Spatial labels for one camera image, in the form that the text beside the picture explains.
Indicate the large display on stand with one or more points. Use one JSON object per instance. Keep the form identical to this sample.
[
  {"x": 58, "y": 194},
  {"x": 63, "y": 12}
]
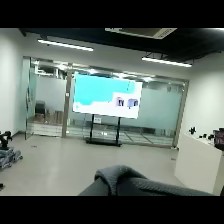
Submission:
[{"x": 100, "y": 95}]

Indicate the ceiling strip lamp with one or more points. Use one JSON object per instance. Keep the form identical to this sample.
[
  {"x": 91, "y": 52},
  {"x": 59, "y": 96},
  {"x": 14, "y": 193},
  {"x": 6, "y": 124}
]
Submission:
[
  {"x": 65, "y": 45},
  {"x": 166, "y": 62}
]

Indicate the ceiling air vent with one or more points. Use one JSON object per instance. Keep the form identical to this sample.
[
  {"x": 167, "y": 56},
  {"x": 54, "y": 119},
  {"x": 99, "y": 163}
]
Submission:
[{"x": 146, "y": 32}]

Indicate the white counter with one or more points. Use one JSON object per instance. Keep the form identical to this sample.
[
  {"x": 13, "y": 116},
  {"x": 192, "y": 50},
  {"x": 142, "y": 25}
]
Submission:
[{"x": 195, "y": 163}]

